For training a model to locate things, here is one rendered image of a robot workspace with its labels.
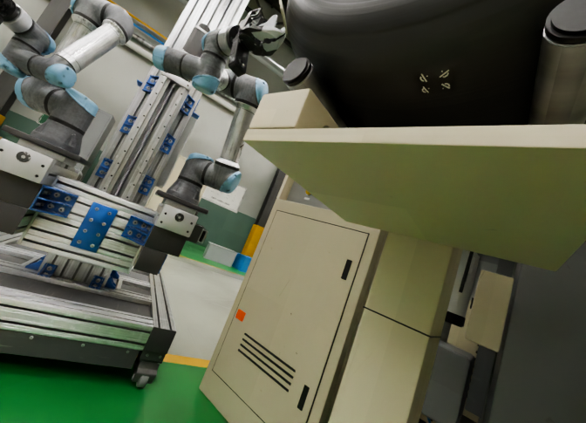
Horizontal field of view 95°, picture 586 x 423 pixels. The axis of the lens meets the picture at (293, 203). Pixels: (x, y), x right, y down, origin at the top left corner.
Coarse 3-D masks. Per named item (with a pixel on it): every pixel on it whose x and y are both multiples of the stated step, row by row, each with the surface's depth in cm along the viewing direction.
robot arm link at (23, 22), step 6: (18, 6) 85; (24, 12) 86; (18, 18) 85; (24, 18) 86; (30, 18) 88; (6, 24) 85; (12, 24) 85; (18, 24) 86; (24, 24) 87; (30, 24) 88; (12, 30) 87; (18, 30) 87; (24, 30) 88
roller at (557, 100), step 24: (576, 0) 20; (552, 24) 20; (576, 24) 19; (552, 48) 21; (576, 48) 20; (552, 72) 23; (576, 72) 22; (552, 96) 24; (576, 96) 24; (528, 120) 30; (552, 120) 27; (576, 120) 26
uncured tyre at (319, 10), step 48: (288, 0) 46; (336, 0) 35; (384, 0) 30; (432, 0) 26; (480, 0) 24; (528, 0) 23; (336, 48) 35; (384, 48) 30; (432, 48) 28; (480, 48) 26; (528, 48) 25; (336, 96) 42; (384, 96) 34; (432, 96) 31; (480, 96) 30; (528, 96) 29
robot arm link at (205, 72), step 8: (192, 56) 83; (208, 56) 81; (216, 56) 82; (184, 64) 82; (192, 64) 82; (200, 64) 81; (208, 64) 81; (216, 64) 82; (224, 64) 85; (184, 72) 83; (192, 72) 82; (200, 72) 81; (208, 72) 82; (216, 72) 83; (192, 80) 83; (200, 80) 81; (208, 80) 82; (216, 80) 84; (200, 88) 84; (208, 88) 83; (216, 88) 86
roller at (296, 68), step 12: (300, 60) 37; (288, 72) 38; (300, 72) 36; (312, 72) 37; (288, 84) 37; (300, 84) 37; (312, 84) 37; (324, 84) 40; (324, 96) 40; (336, 108) 42; (336, 120) 44; (348, 120) 46
